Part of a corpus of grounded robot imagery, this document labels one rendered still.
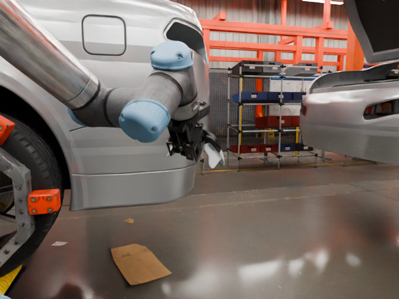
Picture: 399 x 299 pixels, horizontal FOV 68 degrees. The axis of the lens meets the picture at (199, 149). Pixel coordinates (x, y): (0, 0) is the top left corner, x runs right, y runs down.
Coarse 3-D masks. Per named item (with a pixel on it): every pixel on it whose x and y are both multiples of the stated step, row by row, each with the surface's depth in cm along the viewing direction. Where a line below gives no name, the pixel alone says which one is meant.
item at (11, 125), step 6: (0, 120) 96; (6, 120) 100; (0, 126) 96; (6, 126) 97; (12, 126) 102; (0, 132) 97; (6, 132) 99; (0, 138) 97; (6, 138) 103; (0, 144) 101
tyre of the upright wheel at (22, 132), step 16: (0, 112) 121; (16, 128) 111; (32, 128) 125; (16, 144) 106; (32, 144) 111; (48, 144) 127; (32, 160) 108; (48, 160) 117; (32, 176) 108; (48, 176) 111; (48, 224) 113; (32, 240) 112; (16, 256) 111; (0, 272) 111
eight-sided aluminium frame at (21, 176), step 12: (0, 156) 98; (0, 168) 98; (12, 168) 99; (24, 168) 103; (12, 180) 99; (24, 180) 100; (24, 192) 101; (24, 204) 101; (24, 216) 102; (24, 228) 102; (12, 240) 102; (24, 240) 103; (0, 252) 102; (12, 252) 103; (0, 264) 102
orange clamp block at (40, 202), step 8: (32, 192) 105; (40, 192) 105; (48, 192) 105; (56, 192) 106; (32, 200) 101; (40, 200) 102; (48, 200) 103; (56, 200) 105; (32, 208) 102; (40, 208) 103; (48, 208) 103; (56, 208) 104
